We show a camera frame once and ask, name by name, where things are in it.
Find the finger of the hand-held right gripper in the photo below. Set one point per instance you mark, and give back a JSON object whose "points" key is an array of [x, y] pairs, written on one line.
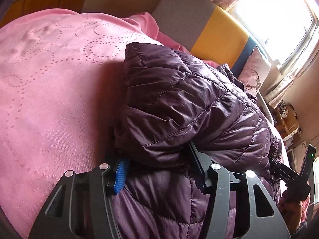
{"points": [[289, 176]]}

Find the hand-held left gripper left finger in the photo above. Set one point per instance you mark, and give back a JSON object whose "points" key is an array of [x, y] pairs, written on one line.
{"points": [[119, 176]]}

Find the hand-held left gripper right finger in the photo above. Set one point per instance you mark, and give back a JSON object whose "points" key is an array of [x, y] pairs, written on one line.
{"points": [[199, 164]]}

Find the purple quilted puffer jacket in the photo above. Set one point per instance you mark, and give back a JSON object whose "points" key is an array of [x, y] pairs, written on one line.
{"points": [[187, 104]]}

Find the person's right hand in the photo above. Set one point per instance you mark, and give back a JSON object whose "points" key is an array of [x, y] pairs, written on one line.
{"points": [[292, 209]]}

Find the cluttered wooden desk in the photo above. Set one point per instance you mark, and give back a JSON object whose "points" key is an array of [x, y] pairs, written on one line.
{"points": [[287, 122]]}

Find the white deer print pillow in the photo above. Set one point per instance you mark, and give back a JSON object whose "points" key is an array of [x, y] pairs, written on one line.
{"points": [[251, 72]]}

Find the pink dotted bedspread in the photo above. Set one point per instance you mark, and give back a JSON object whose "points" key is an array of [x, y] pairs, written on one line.
{"points": [[49, 92]]}

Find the grey yellow blue headboard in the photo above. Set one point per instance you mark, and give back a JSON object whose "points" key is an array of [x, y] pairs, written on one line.
{"points": [[211, 37]]}

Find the window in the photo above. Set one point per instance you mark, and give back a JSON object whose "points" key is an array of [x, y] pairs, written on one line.
{"points": [[274, 17]]}

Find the grey bed rail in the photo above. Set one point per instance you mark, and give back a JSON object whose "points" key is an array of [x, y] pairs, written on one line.
{"points": [[265, 107]]}

